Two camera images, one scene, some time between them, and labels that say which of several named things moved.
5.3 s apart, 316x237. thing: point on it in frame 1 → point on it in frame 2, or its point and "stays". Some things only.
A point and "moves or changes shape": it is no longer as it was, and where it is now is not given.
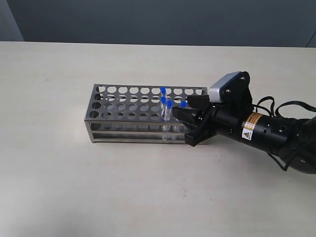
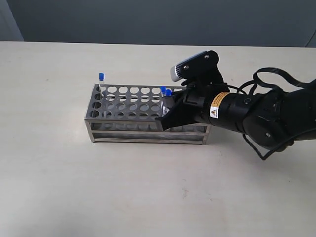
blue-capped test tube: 164,112 moves or changes shape
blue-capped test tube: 163,92 stays
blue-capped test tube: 177,129 → 101,80
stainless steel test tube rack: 118,113 stays
